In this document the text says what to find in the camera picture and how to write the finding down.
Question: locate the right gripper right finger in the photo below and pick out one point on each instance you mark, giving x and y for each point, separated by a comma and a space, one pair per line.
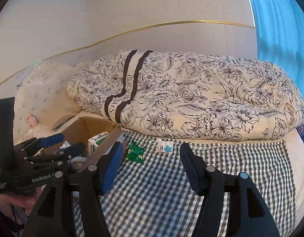
248, 213

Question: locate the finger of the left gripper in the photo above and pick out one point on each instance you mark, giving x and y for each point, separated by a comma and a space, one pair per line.
34, 144
73, 150

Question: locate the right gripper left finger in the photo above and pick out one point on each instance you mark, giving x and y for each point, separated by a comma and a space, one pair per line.
53, 213

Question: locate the green white medicine box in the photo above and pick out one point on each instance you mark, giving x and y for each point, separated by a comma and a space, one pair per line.
96, 141

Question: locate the green foil wrapper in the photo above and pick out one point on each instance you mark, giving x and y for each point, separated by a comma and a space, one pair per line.
135, 152

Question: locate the white eraser blue star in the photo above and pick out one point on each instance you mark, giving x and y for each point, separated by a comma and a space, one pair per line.
165, 147

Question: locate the person's left hand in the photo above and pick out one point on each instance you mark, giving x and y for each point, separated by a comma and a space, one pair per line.
25, 202

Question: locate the brown cardboard box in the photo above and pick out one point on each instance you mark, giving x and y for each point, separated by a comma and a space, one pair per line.
92, 133

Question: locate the floral folded duvet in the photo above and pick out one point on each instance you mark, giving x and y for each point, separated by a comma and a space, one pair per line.
190, 95

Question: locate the blue curtain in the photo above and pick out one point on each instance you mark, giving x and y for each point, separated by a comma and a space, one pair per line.
280, 31

